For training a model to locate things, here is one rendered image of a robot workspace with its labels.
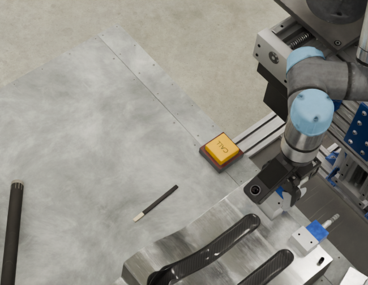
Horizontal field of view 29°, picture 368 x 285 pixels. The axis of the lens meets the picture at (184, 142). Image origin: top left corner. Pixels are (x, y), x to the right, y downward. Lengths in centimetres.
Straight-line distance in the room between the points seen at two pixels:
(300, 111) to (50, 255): 69
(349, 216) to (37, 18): 154
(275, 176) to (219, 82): 150
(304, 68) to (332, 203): 113
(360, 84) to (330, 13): 39
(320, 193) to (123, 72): 89
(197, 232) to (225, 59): 150
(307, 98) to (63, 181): 69
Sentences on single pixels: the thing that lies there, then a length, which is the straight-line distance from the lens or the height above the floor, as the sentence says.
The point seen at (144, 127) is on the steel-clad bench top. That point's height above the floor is 80.
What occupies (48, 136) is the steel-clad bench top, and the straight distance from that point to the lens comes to 180.
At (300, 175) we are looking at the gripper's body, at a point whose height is 106.
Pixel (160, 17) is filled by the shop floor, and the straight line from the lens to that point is 310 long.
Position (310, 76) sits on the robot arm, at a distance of 136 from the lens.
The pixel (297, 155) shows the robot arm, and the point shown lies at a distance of 138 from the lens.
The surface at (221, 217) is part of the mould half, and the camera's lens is 160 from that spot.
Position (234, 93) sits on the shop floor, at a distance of 288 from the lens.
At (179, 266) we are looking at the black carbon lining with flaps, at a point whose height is 91.
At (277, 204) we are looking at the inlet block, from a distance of 158.
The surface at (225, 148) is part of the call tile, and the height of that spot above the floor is 84.
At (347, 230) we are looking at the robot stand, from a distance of 242.
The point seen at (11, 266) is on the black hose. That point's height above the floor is 88.
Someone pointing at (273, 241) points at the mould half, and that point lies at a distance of 159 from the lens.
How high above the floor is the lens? 232
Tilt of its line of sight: 58 degrees down
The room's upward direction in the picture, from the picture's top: 6 degrees clockwise
